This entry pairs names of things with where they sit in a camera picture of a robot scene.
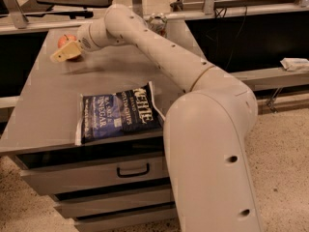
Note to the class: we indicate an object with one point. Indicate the black drawer handle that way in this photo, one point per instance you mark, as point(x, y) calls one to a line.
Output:
point(133, 172)

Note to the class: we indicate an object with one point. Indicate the red apple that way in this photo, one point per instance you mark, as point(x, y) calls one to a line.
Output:
point(65, 39)

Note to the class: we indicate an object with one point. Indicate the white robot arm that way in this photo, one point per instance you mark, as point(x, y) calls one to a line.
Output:
point(203, 131)

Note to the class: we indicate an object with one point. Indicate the metal railing frame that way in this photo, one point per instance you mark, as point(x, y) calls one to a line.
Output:
point(14, 21)

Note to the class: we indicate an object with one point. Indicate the blue kettle chips bag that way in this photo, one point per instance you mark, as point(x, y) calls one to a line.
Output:
point(112, 115)

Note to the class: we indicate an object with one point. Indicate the white crumpled cloth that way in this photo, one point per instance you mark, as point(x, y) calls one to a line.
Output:
point(295, 64)

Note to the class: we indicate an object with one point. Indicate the grey drawer cabinet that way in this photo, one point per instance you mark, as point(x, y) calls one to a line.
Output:
point(82, 179)

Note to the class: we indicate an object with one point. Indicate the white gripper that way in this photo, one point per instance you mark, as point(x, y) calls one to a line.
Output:
point(84, 39)

